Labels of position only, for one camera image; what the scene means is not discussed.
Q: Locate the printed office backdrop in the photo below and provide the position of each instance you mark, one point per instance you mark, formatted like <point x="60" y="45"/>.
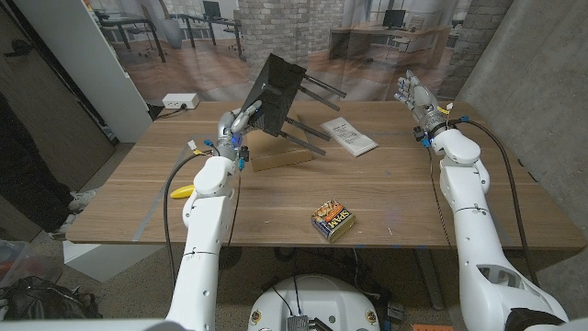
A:
<point x="206" y="69"/>

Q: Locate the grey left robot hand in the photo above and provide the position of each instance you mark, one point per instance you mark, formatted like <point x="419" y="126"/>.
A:
<point x="228" y="133"/>

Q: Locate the grey metal table leg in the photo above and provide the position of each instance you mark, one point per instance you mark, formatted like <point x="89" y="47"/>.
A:
<point x="429" y="280"/>

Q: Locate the white power strip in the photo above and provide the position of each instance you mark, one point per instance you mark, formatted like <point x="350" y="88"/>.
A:
<point x="180" y="100"/>

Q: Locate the yellow banana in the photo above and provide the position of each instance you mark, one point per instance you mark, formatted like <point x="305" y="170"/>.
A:
<point x="182" y="191"/>

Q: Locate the grey tape strip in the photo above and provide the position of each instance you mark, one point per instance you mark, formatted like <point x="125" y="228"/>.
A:
<point x="151" y="216"/>

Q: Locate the white shoe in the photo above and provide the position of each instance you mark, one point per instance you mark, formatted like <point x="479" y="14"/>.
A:
<point x="82" y="200"/>

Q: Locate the brown cardboard box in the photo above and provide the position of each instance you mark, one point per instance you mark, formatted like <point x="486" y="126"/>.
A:
<point x="275" y="156"/>

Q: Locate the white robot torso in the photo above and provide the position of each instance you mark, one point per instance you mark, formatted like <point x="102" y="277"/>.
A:
<point x="317" y="299"/>

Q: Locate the clear plastic storage bin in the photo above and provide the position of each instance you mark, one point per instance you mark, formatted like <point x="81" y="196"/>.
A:
<point x="14" y="262"/>

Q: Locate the spam can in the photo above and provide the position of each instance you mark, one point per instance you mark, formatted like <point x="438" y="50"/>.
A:
<point x="333" y="220"/>

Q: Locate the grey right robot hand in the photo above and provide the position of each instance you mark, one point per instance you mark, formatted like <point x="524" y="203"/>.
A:
<point x="422" y="103"/>

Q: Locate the black router with antennas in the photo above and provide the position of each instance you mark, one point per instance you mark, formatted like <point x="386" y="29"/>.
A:
<point x="275" y="92"/>

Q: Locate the white cabinet panel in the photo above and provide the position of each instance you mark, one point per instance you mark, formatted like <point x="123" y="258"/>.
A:
<point x="82" y="60"/>

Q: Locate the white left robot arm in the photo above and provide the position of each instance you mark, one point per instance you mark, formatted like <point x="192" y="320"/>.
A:
<point x="206" y="220"/>

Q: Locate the black bag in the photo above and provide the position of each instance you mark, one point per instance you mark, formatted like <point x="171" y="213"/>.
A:
<point x="41" y="299"/>

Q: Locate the dark wooden door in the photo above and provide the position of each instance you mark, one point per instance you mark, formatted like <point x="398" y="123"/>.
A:
<point x="37" y="115"/>

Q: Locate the clear bag with white leaflet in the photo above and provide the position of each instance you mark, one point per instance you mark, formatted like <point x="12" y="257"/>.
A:
<point x="351" y="138"/>

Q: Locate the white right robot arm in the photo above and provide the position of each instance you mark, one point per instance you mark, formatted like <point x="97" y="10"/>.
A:
<point x="464" y="184"/>

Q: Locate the dark trouser leg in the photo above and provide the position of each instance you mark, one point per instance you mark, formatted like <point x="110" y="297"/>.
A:
<point x="27" y="184"/>

